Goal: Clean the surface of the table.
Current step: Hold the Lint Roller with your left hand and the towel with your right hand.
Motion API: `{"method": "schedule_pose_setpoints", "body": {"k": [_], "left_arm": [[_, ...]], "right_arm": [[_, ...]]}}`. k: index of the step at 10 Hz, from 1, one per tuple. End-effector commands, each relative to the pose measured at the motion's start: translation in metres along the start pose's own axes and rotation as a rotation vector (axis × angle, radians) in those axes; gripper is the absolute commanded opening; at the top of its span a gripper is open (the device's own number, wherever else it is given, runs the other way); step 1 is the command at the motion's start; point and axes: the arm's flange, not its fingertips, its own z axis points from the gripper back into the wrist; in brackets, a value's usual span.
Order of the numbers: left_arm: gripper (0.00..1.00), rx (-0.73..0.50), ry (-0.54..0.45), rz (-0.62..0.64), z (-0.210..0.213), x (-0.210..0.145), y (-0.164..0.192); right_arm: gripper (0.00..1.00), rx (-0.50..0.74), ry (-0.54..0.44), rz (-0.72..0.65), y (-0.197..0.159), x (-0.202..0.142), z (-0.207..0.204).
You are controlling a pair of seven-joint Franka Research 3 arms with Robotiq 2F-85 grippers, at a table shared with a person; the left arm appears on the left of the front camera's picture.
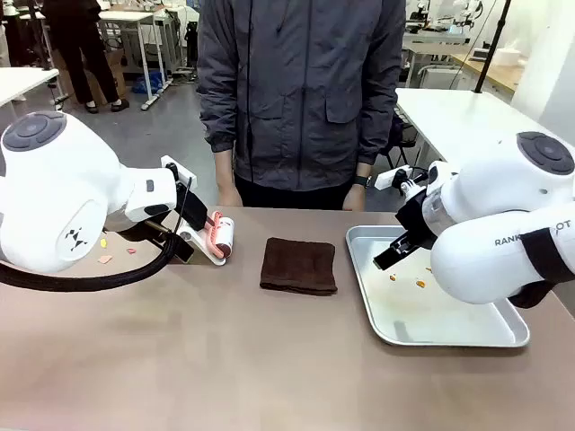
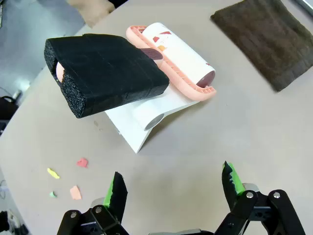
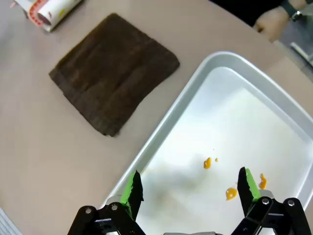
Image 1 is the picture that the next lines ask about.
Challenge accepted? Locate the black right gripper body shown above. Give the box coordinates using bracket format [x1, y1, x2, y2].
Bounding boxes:
[394, 189, 440, 251]

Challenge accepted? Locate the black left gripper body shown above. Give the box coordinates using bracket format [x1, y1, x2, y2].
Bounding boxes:
[174, 185, 211, 232]

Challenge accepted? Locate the dark brown towel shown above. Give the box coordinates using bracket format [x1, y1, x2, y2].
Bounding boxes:
[259, 236, 339, 297]

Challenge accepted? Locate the person's right forearm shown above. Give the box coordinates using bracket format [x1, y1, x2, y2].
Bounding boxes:
[214, 149, 235, 189]

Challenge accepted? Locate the person's right hand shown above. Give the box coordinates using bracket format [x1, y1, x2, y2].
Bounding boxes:
[217, 182, 244, 208]

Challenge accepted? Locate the person's left hand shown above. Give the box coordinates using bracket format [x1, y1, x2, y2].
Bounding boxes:
[342, 183, 368, 212]

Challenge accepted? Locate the white lint roller stand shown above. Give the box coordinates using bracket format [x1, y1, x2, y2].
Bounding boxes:
[175, 223, 228, 268]

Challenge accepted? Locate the silver metal tray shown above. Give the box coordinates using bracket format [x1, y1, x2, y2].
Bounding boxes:
[344, 224, 531, 348]

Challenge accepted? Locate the black chair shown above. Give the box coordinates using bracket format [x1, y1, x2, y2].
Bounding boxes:
[380, 114, 420, 168]

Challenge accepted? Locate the large white table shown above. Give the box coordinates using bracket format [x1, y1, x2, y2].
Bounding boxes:
[394, 86, 565, 163]

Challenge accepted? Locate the blue plastic bag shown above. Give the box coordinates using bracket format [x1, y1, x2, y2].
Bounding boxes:
[131, 68, 171, 96]

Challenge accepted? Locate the person in grey jacket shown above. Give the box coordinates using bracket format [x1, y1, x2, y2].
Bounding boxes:
[195, 0, 408, 211]

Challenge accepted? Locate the brown cardboard box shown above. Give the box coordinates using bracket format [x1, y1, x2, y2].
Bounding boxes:
[52, 48, 128, 107]

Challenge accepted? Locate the wooden top workbench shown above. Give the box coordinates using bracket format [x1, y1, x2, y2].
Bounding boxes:
[448, 50, 525, 96]

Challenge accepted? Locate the white desk with legs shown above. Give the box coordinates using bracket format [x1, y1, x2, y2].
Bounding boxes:
[97, 9, 175, 112]

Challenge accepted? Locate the black stand pole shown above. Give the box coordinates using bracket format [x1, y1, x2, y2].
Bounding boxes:
[474, 0, 514, 94]

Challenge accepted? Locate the background person in black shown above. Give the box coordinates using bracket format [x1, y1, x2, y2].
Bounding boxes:
[40, 0, 131, 114]

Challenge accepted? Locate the white side table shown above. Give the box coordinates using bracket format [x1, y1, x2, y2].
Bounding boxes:
[0, 66, 61, 110]

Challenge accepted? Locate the pink handled lint roller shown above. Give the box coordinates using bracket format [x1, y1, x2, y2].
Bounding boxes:
[204, 209, 238, 261]

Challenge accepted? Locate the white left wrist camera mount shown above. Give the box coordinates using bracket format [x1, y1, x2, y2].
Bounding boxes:
[160, 154, 198, 186]

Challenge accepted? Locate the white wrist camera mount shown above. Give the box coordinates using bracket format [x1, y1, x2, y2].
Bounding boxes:
[160, 154, 198, 186]
[374, 164, 415, 191]

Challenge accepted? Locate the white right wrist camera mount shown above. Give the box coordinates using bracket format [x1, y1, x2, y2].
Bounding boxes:
[374, 164, 415, 191]

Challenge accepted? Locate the black braided cable sleeve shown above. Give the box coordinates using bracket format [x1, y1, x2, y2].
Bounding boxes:
[0, 177, 199, 294]

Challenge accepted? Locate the black right arm cable wrap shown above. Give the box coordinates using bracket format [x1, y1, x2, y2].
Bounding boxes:
[507, 227, 575, 311]

